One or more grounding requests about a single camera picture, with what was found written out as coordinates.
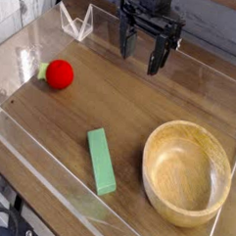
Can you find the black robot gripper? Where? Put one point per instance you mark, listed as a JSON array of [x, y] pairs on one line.
[[154, 17]]

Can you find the red plush tomato toy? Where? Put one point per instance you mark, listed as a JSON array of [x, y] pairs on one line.
[[58, 74]]

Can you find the green rectangular block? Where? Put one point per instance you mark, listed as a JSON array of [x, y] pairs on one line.
[[102, 165]]

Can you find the wooden bowl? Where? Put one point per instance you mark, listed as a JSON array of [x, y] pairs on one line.
[[186, 173]]

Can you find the clear acrylic corner bracket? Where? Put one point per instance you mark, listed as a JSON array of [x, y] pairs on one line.
[[77, 28]]

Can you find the clear acrylic tray wall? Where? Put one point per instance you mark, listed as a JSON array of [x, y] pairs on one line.
[[44, 151]]

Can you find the black metal bracket with bolt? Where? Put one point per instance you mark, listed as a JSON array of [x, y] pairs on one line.
[[25, 228]]

